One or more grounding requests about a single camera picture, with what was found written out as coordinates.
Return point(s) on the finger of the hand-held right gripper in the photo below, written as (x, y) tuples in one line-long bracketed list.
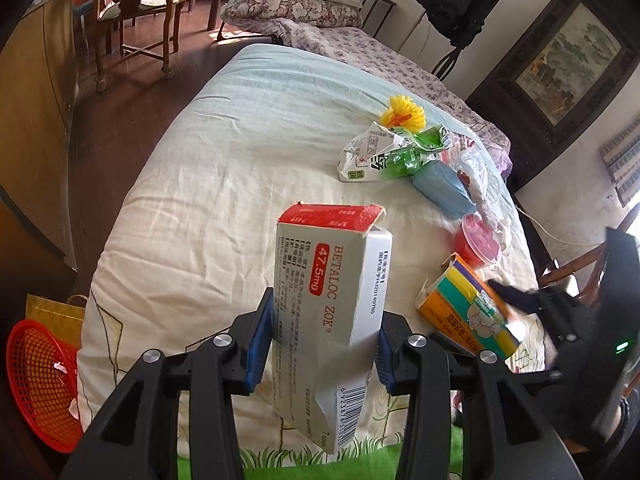
[(530, 371), (530, 302)]

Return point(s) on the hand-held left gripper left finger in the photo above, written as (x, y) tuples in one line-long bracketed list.
[(260, 342)]

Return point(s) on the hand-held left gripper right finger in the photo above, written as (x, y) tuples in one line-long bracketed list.
[(385, 362)]

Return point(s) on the yellow and orange carton box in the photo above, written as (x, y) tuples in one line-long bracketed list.
[(465, 310)]

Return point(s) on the white and red medicine box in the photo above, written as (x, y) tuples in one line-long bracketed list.
[(325, 310)]

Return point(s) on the blue face mask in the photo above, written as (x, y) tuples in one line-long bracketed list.
[(445, 187)]

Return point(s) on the red plastic basket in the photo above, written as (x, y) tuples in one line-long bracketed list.
[(42, 385)]

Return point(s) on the dark wooden chair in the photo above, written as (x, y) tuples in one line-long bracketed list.
[(555, 264)]

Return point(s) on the red plastic cup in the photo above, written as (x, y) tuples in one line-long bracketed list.
[(480, 240)]

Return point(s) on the clear wrapper with red print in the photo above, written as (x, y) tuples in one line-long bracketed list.
[(475, 175)]

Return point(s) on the green plastic wrapper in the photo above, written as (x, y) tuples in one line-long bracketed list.
[(426, 140)]

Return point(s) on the white and green snack bag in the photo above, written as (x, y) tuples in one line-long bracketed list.
[(370, 157)]

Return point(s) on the yellow paper bag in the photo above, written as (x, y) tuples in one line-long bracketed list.
[(55, 320)]

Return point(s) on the yellow paper flower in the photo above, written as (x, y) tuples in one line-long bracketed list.
[(400, 110)]

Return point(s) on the dark framed painting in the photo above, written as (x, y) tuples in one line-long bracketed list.
[(570, 55)]

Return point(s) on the purple floral bed sheet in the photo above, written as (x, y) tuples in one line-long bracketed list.
[(370, 55)]

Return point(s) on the wooden cabinet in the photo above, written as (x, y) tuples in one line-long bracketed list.
[(45, 85)]

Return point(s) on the folded floral quilt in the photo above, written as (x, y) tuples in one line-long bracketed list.
[(300, 7)]

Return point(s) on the carved wooden chair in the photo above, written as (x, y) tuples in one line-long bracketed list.
[(172, 15)]

